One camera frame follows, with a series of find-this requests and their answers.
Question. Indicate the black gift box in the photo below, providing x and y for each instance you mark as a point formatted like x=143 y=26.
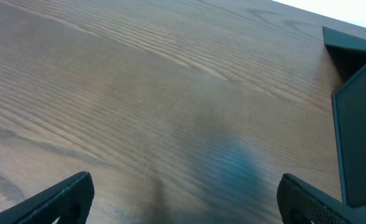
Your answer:
x=348 y=53

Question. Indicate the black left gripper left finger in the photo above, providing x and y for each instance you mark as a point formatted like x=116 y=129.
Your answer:
x=67 y=202

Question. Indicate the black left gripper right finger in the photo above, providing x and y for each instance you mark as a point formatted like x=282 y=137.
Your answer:
x=299 y=202

